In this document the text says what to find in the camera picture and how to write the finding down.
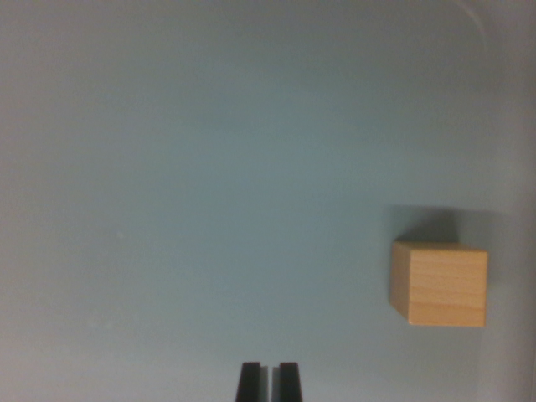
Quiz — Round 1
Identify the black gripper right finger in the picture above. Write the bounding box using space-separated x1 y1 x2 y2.
271 362 303 402

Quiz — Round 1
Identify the pale grey plastic tray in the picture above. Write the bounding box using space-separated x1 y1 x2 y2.
0 0 536 402

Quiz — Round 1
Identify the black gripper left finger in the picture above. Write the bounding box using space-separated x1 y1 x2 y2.
235 362 270 402

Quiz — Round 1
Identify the light wooden cube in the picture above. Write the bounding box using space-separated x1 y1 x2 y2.
389 240 489 328

